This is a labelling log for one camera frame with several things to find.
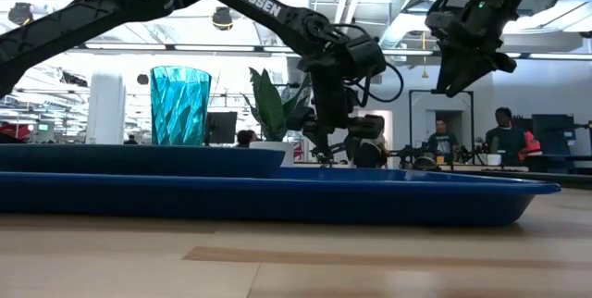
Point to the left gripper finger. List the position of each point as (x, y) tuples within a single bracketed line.
[(369, 155), (326, 150)]

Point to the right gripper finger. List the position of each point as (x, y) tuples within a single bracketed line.
[(446, 73), (469, 71)]

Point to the teal faceted plastic cup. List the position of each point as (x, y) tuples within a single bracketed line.
[(180, 108)]

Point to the blue round plate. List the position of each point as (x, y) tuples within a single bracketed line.
[(139, 161)]

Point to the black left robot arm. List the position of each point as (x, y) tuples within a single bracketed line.
[(259, 4)]

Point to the blue plastic tray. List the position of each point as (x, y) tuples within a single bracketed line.
[(324, 201)]

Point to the snake plant in white pot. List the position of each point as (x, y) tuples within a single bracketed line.
[(270, 108)]

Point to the person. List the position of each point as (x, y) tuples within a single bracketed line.
[(442, 143), (506, 140), (244, 138)]

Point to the orange red vest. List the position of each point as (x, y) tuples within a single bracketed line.
[(532, 145)]

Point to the large dark screen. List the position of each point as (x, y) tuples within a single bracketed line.
[(552, 133)]

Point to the black computer monitor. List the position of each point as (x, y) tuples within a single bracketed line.
[(222, 127)]

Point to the black hanging lamp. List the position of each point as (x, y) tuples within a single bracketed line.
[(20, 14), (222, 19)]

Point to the white round column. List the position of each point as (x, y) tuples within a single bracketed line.
[(106, 108)]

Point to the black metal portal frame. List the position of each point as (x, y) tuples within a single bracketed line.
[(410, 122)]

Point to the black aluminium rig frame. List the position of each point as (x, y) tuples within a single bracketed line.
[(569, 180)]

